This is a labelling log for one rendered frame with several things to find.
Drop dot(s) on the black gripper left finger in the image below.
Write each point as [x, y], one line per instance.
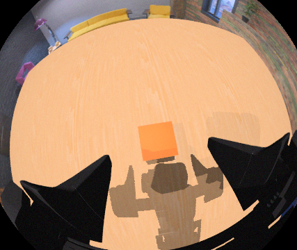
[81, 200]

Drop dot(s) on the orange block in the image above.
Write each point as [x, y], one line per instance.
[158, 141]

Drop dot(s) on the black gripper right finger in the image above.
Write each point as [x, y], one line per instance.
[247, 168]

